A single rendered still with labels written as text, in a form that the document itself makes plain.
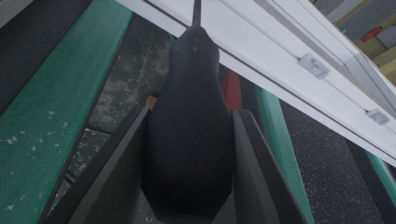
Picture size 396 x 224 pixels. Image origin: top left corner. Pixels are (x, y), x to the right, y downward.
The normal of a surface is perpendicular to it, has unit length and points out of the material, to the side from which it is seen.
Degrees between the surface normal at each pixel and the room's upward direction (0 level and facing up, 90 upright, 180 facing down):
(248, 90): 90
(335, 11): 90
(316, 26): 90
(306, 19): 90
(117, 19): 0
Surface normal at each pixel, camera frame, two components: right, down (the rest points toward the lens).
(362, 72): -0.83, -0.36
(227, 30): -0.03, 0.78
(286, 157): 0.56, -0.50
